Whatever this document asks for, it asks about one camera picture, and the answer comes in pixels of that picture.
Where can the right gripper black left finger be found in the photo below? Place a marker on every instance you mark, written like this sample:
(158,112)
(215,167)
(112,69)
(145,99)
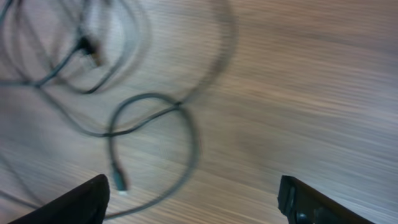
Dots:
(85,204)

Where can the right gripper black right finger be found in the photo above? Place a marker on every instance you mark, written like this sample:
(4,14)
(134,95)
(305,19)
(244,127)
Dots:
(302,204)

